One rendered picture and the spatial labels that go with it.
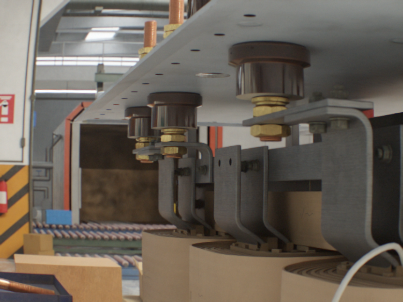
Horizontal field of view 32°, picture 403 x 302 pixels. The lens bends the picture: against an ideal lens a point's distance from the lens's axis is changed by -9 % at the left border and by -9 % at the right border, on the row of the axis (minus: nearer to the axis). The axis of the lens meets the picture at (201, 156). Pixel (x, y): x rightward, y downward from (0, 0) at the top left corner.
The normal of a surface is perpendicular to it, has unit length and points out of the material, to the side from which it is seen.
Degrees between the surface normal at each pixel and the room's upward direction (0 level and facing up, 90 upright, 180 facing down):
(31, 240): 90
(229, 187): 90
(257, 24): 180
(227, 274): 90
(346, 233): 104
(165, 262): 90
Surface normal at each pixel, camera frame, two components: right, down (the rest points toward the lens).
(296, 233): -0.96, -0.02
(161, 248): -0.82, -0.04
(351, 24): -0.01, 1.00
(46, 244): 0.94, 0.00
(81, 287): 0.26, -0.04
